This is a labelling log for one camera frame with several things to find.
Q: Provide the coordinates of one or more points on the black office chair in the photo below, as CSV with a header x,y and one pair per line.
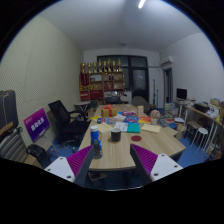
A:
x,y
66,123

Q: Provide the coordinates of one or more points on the white air conditioner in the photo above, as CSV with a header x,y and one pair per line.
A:
x,y
167,60

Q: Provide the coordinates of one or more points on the striped cushioned chair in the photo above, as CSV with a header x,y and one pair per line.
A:
x,y
12,146

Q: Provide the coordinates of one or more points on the pink flowers in white pot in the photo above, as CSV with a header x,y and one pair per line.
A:
x,y
155,115

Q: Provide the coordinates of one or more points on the teal book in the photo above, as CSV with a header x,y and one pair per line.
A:
x,y
133,128

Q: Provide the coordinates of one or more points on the cluttered wooden side desk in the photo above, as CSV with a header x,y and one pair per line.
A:
x,y
203,111

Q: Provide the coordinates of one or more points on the purple sign board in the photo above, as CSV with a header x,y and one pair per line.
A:
x,y
36,125

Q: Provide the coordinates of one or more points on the small tan box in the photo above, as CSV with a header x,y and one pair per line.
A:
x,y
140,110

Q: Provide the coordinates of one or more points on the orange red book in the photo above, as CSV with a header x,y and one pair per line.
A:
x,y
145,119

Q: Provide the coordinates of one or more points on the white round stool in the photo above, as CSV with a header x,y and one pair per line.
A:
x,y
200,131

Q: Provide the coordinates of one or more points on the wooden shelf unit with trophies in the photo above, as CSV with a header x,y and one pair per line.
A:
x,y
100,85

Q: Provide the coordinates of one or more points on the blue colourful book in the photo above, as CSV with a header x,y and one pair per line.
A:
x,y
102,120

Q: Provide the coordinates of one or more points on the computer monitor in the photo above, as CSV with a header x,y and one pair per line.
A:
x,y
181,93

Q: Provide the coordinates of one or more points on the black tripod stand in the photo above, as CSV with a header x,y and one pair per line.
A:
x,y
154,95

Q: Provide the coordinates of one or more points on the yellow gift box red ribbon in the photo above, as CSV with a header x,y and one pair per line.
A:
x,y
108,111

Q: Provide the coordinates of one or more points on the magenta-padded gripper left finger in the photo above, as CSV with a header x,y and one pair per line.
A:
x,y
77,161

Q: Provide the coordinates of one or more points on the black backpack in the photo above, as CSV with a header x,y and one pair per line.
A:
x,y
39,155

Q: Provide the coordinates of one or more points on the black cup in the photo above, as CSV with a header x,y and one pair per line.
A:
x,y
115,135

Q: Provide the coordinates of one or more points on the black case with tan trim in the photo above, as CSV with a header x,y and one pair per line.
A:
x,y
7,110

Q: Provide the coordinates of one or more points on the blue bottle with white cap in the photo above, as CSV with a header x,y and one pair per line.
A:
x,y
95,136

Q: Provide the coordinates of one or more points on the grey chair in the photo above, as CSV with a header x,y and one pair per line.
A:
x,y
140,103

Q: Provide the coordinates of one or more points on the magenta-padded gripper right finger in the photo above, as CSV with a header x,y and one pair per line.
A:
x,y
146,161

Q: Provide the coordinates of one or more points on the white printed booklet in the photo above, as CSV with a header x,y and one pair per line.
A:
x,y
120,126

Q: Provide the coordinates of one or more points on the flat round red coaster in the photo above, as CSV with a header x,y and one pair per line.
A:
x,y
136,138

